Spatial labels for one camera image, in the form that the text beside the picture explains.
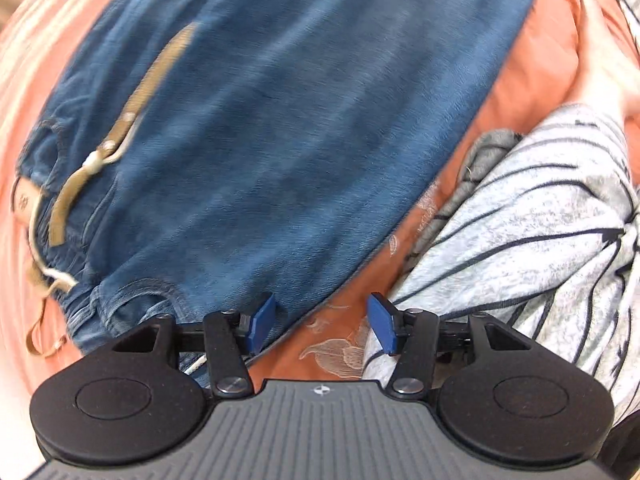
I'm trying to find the white black striped garment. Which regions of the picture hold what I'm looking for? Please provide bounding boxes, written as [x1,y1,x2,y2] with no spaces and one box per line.
[390,104,639,418]

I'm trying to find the grey knit garment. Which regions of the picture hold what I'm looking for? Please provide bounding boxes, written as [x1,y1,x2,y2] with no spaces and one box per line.
[400,129,523,281]

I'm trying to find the orange bed sheet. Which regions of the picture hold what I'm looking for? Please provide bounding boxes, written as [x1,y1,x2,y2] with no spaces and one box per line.
[1,0,638,399]

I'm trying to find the blue denim pants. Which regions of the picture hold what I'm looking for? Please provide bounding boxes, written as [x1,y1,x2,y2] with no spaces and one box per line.
[17,0,533,353]

